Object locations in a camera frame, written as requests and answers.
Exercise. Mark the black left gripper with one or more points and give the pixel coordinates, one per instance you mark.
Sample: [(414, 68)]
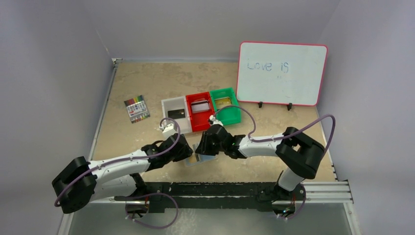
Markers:
[(183, 148)]

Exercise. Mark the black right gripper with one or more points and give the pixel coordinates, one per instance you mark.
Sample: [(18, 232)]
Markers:
[(205, 144)]

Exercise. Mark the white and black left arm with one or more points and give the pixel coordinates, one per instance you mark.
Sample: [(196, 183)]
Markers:
[(82, 181)]

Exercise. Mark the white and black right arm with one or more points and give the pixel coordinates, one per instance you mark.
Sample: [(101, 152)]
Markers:
[(301, 153)]

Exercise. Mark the black card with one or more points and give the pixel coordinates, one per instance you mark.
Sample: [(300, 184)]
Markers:
[(176, 114)]

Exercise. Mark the white card with stripe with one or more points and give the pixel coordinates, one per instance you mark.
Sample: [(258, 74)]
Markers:
[(200, 106)]

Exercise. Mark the red plastic bin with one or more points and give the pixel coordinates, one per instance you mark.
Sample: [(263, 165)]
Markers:
[(199, 121)]

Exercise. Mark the green plastic bin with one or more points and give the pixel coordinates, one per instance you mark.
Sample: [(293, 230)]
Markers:
[(230, 115)]

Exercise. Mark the pack of coloured markers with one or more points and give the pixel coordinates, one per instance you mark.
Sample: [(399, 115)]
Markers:
[(137, 109)]

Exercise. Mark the pink framed whiteboard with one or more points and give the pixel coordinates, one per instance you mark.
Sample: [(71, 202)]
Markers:
[(280, 73)]

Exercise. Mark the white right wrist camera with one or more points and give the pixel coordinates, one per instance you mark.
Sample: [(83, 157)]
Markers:
[(214, 121)]

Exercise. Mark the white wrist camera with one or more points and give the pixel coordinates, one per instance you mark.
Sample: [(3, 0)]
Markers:
[(168, 128), (214, 121)]

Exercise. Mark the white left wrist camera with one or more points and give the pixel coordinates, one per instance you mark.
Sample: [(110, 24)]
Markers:
[(168, 128)]

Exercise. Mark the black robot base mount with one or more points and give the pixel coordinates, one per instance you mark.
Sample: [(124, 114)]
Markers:
[(260, 196)]

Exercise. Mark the aluminium frame rail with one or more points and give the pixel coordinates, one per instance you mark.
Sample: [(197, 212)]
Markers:
[(316, 192)]

